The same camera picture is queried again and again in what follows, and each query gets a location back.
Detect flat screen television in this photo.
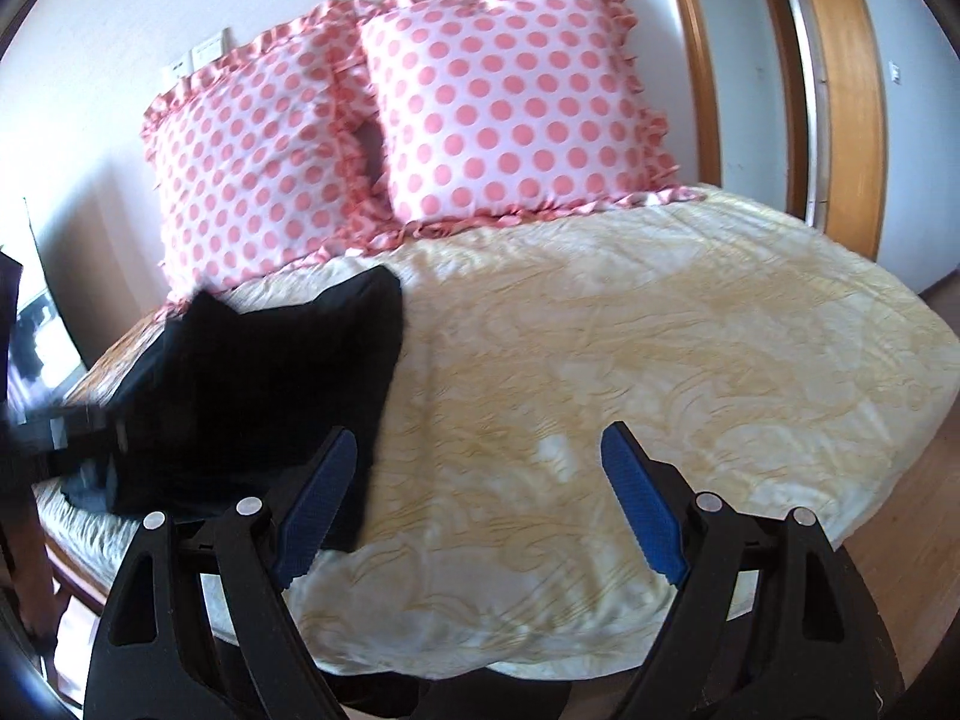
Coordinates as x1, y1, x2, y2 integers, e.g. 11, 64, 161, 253
21, 199, 89, 400

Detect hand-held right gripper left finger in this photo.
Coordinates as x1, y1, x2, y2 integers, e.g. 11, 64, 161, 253
82, 427, 357, 720

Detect yellow patterned blanket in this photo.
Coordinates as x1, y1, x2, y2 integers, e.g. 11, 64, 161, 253
34, 184, 942, 680

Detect black pants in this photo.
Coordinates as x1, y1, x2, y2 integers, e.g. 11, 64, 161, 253
45, 266, 406, 552

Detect wooden bed frame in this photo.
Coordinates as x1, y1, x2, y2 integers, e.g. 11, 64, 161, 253
41, 523, 115, 610

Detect large pink polka dot pillow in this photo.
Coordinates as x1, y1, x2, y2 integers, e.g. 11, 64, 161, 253
141, 0, 391, 299

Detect person's left forearm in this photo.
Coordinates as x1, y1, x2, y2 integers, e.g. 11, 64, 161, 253
0, 480, 59, 640

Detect wooden door frame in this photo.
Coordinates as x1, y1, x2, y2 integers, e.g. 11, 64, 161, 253
657, 0, 891, 262

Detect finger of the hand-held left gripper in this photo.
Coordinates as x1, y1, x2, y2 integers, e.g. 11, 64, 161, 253
79, 406, 155, 467

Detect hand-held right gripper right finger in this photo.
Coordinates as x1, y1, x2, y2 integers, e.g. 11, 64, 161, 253
600, 422, 905, 720

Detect dark brown door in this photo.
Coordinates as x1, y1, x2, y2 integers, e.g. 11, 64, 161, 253
757, 0, 812, 201

